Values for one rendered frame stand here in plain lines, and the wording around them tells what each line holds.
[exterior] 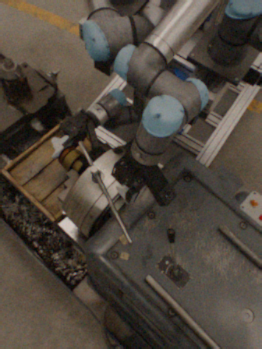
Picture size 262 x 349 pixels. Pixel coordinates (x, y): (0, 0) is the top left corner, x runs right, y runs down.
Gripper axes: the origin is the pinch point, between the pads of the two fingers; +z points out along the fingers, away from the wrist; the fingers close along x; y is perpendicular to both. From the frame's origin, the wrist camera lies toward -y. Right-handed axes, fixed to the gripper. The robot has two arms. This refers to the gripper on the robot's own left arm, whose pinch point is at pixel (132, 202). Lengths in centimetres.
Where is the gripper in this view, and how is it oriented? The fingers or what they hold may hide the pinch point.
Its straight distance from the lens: 99.2
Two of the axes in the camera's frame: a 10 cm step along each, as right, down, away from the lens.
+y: -7.3, -6.5, 2.2
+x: -6.4, 5.3, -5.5
